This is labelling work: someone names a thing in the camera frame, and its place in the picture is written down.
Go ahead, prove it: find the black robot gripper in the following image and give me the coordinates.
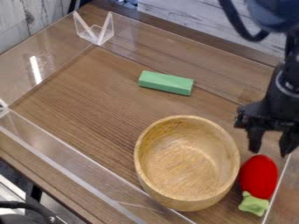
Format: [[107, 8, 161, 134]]
[[235, 75, 299, 158]]

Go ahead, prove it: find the red plush strawberry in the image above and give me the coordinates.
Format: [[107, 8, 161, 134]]
[[238, 154, 278, 217]]

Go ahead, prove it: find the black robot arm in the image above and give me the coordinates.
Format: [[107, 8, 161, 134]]
[[235, 0, 299, 158]]

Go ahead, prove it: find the wooden bowl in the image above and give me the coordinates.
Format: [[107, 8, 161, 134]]
[[135, 115, 241, 212]]

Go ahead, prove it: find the green rectangular block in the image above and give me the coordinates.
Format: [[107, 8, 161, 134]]
[[138, 71, 194, 95]]

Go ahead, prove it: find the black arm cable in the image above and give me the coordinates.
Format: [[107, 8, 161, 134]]
[[218, 0, 271, 43]]

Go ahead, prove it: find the clear acrylic corner bracket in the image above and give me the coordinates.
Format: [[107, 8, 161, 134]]
[[72, 11, 115, 46]]

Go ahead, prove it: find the clear acrylic tray wall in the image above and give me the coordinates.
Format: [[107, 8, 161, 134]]
[[0, 100, 195, 224]]

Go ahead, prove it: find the black metal table bracket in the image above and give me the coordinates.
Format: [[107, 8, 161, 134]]
[[24, 183, 68, 224]]

